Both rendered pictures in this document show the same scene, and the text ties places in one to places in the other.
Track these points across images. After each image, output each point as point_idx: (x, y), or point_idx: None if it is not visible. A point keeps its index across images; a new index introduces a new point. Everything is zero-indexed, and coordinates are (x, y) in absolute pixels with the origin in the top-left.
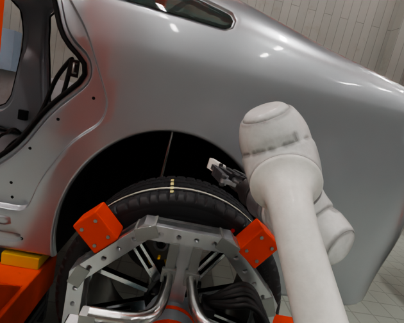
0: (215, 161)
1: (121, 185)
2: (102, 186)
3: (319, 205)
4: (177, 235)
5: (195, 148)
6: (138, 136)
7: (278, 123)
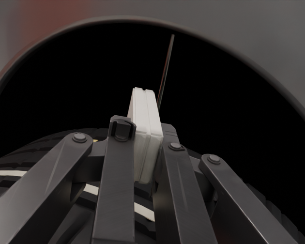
0: (132, 106)
1: (102, 126)
2: (78, 125)
3: None
4: None
5: (220, 67)
6: (122, 46)
7: None
